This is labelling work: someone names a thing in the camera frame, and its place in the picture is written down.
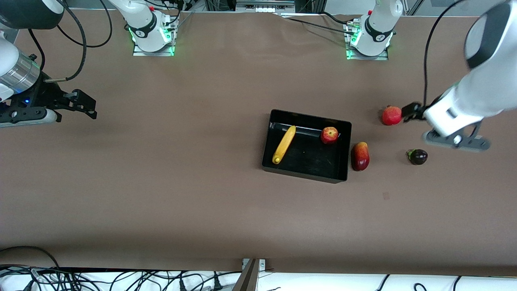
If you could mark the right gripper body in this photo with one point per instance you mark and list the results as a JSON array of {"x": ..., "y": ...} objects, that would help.
[{"x": 47, "y": 96}]

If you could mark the red yellow apple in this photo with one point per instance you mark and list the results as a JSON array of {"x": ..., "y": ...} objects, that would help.
[{"x": 329, "y": 135}]

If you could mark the black plastic box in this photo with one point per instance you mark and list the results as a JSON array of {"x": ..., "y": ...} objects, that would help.
[{"x": 311, "y": 159}]

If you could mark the yellow banana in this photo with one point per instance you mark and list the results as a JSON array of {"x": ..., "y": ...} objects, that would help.
[{"x": 284, "y": 144}]

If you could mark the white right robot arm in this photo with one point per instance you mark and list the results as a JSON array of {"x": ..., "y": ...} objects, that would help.
[{"x": 141, "y": 20}]

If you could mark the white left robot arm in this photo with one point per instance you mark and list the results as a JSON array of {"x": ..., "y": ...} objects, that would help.
[{"x": 484, "y": 81}]

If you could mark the red pomegranate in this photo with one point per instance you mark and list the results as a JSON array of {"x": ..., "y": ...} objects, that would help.
[{"x": 391, "y": 116}]

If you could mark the dark purple mangosteen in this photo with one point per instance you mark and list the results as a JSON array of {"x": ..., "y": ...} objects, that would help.
[{"x": 419, "y": 157}]

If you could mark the red mango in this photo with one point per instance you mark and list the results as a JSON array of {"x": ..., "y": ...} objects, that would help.
[{"x": 360, "y": 157}]

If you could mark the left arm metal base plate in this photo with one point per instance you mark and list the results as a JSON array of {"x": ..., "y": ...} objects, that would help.
[{"x": 383, "y": 57}]

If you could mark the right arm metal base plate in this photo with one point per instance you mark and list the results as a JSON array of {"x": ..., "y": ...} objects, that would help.
[{"x": 139, "y": 53}]

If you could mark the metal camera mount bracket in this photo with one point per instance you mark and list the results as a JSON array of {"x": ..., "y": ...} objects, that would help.
[{"x": 248, "y": 279}]

